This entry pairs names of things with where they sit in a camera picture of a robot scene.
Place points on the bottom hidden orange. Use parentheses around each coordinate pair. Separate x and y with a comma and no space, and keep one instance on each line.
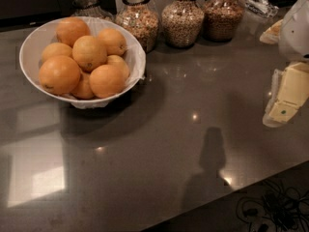
(83,90)

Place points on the right middle orange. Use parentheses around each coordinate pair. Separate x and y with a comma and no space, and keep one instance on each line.
(120,63)

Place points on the leftmost glass jar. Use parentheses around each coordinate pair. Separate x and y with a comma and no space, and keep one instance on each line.
(90,8)

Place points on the glass grain jar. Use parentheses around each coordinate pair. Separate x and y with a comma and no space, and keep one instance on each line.
(181,22)
(221,20)

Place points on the dark cabinet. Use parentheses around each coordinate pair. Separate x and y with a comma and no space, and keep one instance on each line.
(22,12)

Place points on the large front left orange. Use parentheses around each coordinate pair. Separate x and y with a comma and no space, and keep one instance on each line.
(59,75)

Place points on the white paper bowl liner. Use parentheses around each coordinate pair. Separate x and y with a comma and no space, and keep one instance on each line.
(134,56)

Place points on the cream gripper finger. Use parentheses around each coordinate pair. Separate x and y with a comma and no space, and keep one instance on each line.
(272,33)
(289,92)

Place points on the right back orange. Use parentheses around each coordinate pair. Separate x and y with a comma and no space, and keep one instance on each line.
(113,40)

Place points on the left middle orange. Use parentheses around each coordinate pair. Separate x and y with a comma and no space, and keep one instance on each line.
(55,49)

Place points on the center orange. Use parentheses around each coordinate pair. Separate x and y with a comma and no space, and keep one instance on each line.
(89,53)

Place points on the front right orange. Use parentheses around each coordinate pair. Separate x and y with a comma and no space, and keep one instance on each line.
(107,81)

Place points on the top back orange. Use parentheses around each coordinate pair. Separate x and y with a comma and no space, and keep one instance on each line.
(70,29)

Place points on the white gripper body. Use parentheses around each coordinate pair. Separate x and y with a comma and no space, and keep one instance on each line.
(295,29)

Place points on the clear plastic bag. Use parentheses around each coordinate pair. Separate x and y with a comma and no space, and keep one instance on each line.
(261,8)

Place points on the white bowl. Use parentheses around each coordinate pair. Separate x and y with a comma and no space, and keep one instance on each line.
(31,51)

